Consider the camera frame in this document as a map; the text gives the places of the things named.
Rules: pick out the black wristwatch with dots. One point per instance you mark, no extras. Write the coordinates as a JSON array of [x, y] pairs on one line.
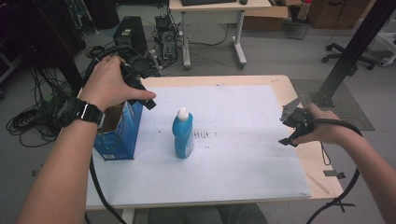
[[84, 112]]

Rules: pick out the open grey computer case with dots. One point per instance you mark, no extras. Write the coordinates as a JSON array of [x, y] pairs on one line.
[[166, 39]]

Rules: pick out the blue detergent bottle white cap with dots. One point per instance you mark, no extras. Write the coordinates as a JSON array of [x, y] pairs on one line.
[[183, 137]]

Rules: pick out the large brown cardboard box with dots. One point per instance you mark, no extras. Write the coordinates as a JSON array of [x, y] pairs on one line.
[[336, 14]]

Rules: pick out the white office desk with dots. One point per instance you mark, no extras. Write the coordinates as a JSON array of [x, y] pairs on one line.
[[218, 11]]

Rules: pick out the black keyboard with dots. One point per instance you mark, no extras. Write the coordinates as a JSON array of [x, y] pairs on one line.
[[208, 2]]

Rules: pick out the person's right hand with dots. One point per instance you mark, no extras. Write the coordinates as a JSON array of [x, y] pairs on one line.
[[327, 129]]

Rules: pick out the white foam board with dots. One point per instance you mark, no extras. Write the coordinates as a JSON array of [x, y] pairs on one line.
[[236, 161]]

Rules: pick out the flat brown cardboard box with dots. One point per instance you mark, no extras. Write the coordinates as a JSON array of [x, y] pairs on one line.
[[264, 18]]

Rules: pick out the white table leg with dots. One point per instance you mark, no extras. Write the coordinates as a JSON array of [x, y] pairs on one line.
[[127, 216]]

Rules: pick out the black aluminium post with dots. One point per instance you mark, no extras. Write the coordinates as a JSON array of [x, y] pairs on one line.
[[351, 51]]

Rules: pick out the person's left hand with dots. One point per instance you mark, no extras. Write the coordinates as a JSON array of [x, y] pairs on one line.
[[107, 84]]

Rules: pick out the black computer mouse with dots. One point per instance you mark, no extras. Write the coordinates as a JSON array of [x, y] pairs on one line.
[[243, 1]]

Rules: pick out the black computer tower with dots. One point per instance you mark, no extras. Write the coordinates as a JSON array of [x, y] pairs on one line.
[[130, 31]]

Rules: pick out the blue cardboard box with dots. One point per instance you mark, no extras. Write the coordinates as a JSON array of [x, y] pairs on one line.
[[123, 137]]

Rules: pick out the black office chair base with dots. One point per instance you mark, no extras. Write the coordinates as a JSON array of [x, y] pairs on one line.
[[342, 56]]

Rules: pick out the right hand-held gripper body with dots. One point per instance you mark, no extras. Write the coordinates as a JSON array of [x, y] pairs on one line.
[[297, 118]]

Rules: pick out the grey floor mat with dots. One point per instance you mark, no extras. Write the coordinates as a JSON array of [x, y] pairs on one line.
[[345, 102]]

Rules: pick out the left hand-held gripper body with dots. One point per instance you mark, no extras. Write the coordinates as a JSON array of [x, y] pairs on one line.
[[140, 63]]

